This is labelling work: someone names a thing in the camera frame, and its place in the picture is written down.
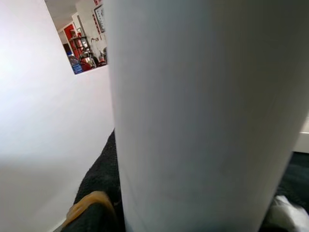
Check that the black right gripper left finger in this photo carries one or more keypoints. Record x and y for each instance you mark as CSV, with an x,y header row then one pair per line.
x,y
101,183

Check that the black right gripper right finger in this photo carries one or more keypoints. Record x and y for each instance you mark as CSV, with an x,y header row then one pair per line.
x,y
287,215

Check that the white plastic table leg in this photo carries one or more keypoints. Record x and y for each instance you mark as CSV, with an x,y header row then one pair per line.
x,y
205,108

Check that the large blue water bottle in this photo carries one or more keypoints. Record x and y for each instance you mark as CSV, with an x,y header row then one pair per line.
x,y
76,64

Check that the black metal shelf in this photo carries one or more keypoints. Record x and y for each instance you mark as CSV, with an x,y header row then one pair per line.
x,y
78,44

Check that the framed wall picture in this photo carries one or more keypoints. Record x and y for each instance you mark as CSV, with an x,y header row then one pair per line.
x,y
100,18

